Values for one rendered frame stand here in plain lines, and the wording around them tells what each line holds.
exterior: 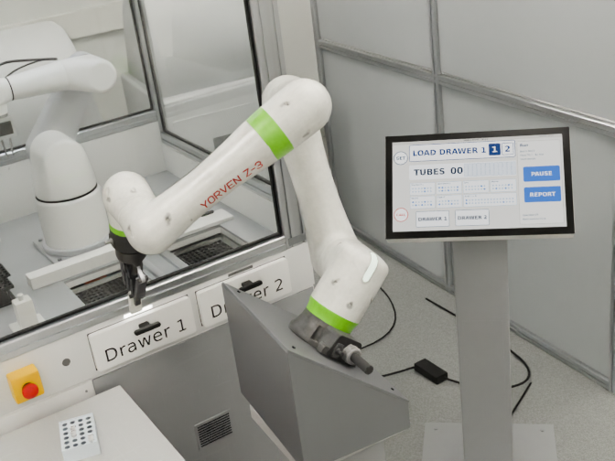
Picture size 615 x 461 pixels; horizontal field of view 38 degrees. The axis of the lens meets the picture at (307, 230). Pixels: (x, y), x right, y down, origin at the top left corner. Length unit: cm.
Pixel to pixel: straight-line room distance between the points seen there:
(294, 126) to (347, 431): 69
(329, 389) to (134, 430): 56
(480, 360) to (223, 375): 81
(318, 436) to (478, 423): 108
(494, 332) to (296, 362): 105
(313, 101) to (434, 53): 187
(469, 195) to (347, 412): 82
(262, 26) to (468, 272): 95
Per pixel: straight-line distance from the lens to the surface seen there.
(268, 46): 239
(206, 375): 260
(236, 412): 272
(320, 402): 195
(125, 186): 200
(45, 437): 235
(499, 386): 291
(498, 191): 255
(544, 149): 259
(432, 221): 253
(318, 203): 213
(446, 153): 259
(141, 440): 224
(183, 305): 245
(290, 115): 191
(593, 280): 340
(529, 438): 325
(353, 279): 201
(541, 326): 374
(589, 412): 345
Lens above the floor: 207
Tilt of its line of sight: 25 degrees down
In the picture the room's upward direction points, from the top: 8 degrees counter-clockwise
